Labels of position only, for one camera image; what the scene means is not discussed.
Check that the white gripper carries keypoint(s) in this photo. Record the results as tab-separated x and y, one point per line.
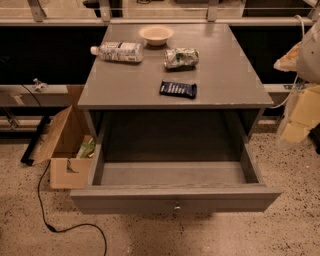
310	56

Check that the blue rxbar blueberry bar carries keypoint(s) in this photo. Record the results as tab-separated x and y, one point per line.
176	89

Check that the open grey top drawer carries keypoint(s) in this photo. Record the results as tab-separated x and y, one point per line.
149	161

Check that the grey wooden cabinet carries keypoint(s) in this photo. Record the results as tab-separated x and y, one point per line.
224	77

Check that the white ceramic bowl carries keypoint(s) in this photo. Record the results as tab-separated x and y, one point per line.
156	35

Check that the clear plastic water bottle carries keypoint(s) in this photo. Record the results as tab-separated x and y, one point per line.
119	51

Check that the green package in box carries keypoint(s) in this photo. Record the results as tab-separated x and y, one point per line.
87	148

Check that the open cardboard box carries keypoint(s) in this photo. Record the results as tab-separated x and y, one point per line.
67	131

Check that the small clear crumpled wrapper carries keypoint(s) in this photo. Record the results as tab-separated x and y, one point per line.
39	86

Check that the black metal stand leg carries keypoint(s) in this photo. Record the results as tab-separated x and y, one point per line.
26	156

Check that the metal railing frame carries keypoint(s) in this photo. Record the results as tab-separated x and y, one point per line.
103	12

